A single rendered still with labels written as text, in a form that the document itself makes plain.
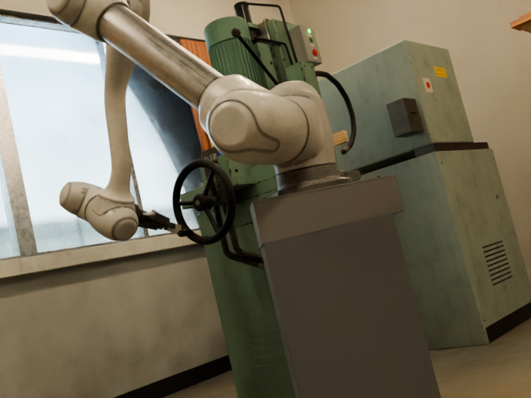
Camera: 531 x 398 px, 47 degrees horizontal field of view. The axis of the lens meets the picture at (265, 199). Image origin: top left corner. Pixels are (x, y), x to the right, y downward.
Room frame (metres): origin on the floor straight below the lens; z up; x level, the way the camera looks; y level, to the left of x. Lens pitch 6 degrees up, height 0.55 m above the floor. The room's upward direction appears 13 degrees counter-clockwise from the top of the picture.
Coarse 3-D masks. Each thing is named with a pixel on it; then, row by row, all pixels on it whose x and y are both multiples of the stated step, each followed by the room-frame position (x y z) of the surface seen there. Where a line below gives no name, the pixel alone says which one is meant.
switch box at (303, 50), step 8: (296, 32) 2.46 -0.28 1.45; (304, 32) 2.46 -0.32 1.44; (312, 32) 2.50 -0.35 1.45; (296, 40) 2.47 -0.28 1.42; (304, 40) 2.45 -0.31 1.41; (296, 48) 2.47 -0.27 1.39; (304, 48) 2.45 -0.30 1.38; (312, 48) 2.48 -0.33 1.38; (296, 56) 2.48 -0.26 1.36; (304, 56) 2.46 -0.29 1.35; (312, 56) 2.47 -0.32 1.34; (320, 56) 2.52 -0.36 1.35
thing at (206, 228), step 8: (272, 192) 2.11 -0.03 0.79; (248, 200) 2.18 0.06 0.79; (240, 208) 2.21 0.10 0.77; (248, 208) 2.19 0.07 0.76; (200, 216) 2.34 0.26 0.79; (224, 216) 2.26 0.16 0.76; (240, 216) 2.21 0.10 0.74; (248, 216) 2.19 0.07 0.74; (200, 224) 2.34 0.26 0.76; (208, 224) 2.32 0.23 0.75; (240, 224) 2.22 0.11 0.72; (208, 232) 2.32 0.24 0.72
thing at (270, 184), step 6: (270, 180) 2.11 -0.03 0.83; (276, 180) 2.09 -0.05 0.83; (252, 186) 2.16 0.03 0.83; (258, 186) 2.14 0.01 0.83; (264, 186) 2.13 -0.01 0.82; (270, 186) 2.11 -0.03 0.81; (276, 186) 2.10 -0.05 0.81; (240, 192) 2.20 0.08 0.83; (246, 192) 2.18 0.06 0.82; (252, 192) 2.16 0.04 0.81; (258, 192) 2.15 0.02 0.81; (264, 192) 2.13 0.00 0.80; (240, 198) 2.20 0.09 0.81; (246, 198) 2.19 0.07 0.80; (210, 210) 2.30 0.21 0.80
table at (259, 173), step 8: (256, 168) 2.14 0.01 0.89; (264, 168) 2.12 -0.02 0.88; (272, 168) 2.09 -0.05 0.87; (240, 176) 2.09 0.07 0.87; (248, 176) 2.12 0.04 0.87; (256, 176) 2.14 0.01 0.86; (264, 176) 2.12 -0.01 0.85; (272, 176) 2.10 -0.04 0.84; (216, 184) 2.14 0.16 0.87; (232, 184) 2.09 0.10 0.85; (240, 184) 2.09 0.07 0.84; (248, 184) 2.12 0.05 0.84; (192, 192) 2.34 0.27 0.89; (200, 192) 2.32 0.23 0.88; (184, 200) 2.38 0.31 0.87; (192, 200) 2.35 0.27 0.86; (184, 208) 2.39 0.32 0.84
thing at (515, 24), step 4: (524, 16) 3.40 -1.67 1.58; (528, 16) 3.29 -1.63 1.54; (516, 20) 3.33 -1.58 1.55; (520, 20) 3.32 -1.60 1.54; (524, 20) 3.30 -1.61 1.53; (528, 20) 3.29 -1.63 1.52; (512, 24) 3.35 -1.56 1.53; (516, 24) 3.33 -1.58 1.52; (520, 24) 3.34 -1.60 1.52; (524, 24) 3.36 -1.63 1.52; (528, 24) 3.34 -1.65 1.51; (516, 28) 3.40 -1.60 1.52; (520, 28) 3.42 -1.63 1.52; (524, 28) 3.36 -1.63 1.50; (528, 28) 3.38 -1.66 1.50
